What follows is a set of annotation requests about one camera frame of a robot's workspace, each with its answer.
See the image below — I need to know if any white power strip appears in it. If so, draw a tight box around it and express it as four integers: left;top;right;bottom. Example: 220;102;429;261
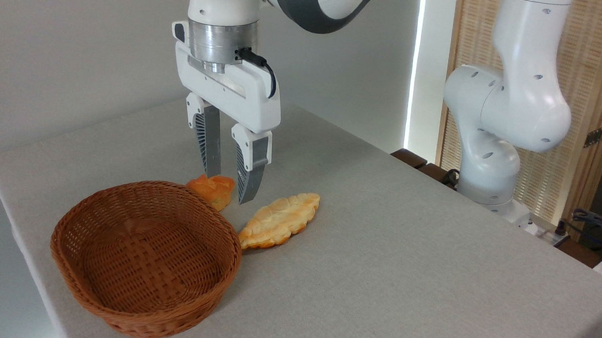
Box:
524;215;571;248

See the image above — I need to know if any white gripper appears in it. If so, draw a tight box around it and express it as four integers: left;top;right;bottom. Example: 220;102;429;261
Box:
156;20;289;208

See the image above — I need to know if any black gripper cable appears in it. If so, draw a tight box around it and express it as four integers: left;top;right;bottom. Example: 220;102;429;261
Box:
234;47;280;99

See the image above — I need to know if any brown woven wicker basket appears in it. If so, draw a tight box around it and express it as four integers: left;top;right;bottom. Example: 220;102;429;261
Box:
42;171;248;338

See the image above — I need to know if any long leaf-shaped bread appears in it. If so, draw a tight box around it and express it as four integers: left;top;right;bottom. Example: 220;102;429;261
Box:
237;186;321;257

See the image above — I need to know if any black base cable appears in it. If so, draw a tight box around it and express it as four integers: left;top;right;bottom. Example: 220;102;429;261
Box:
441;168;462;188

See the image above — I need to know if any wooden slatted folding screen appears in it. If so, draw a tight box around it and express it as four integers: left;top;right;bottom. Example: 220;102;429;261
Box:
432;0;602;229

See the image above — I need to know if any small golden bread roll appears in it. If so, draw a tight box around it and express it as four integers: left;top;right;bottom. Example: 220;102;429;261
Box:
185;173;236;214

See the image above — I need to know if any dark brown wooden furniture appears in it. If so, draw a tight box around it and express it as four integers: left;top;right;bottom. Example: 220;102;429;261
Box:
388;147;460;190

